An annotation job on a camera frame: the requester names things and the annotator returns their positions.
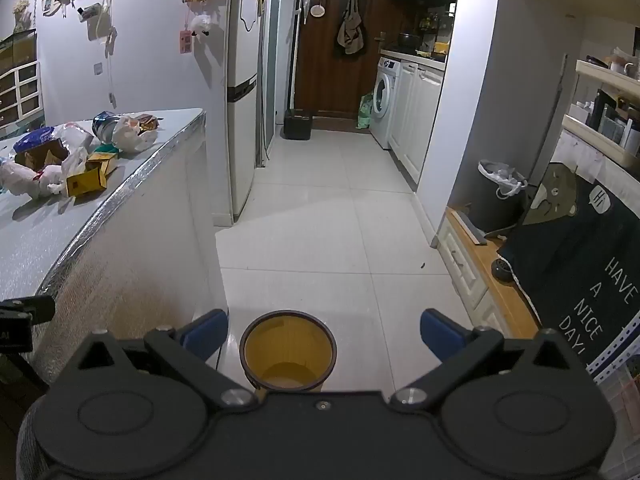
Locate grey hanging bag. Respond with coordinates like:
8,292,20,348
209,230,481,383
336,0,368,57

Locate crumpled white plastic bag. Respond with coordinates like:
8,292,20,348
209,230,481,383
0,160,43,198

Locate grey trash can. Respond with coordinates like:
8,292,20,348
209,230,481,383
475,160,529,233

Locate black square container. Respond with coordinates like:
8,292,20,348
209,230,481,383
283,108,314,141

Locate blue labelled metal can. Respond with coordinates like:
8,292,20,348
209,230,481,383
91,111,123,142

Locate brown cardboard box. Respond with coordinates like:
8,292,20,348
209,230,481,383
15,142,71,171

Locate low white cabinet wooden top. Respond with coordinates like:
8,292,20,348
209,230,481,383
434,205,543,341

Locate dried flower bunch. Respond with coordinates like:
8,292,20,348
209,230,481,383
14,0,34,31

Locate round yellow disc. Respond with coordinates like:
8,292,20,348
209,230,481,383
239,311,337,393

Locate glass tank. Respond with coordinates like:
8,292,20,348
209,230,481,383
0,28,38,65

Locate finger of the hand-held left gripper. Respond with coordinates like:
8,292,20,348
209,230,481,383
0,296,56,325

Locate white refrigerator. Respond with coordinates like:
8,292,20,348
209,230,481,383
210,0,275,226

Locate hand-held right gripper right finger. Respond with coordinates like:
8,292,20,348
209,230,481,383
391,309,591,413

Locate clear plastic storage box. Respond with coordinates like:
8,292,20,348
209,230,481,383
587,345,640,480

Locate teal and yellow carton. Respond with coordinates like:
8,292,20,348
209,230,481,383
86,144,122,177

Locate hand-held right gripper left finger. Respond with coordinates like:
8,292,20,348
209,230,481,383
60,309,255,413

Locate crumpled white tissue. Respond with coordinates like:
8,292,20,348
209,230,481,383
37,147,88,196

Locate white washing machine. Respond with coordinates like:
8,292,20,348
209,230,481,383
372,56,403,150

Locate green bag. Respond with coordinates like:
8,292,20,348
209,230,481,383
356,92,376,131

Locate cream shelf rack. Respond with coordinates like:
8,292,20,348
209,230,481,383
562,52,640,168

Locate dark printed cloth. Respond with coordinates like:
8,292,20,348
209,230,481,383
497,162,640,373

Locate white drawer cabinet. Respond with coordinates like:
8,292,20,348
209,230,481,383
0,60,44,138

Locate yellow open carton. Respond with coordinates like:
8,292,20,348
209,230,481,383
66,167,108,198

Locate brown wooden door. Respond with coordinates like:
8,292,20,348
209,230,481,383
292,0,401,120

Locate white kitchen cabinets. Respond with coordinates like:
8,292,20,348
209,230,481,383
389,57,446,183

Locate blue plastic bag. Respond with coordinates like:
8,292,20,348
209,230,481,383
12,127,58,153

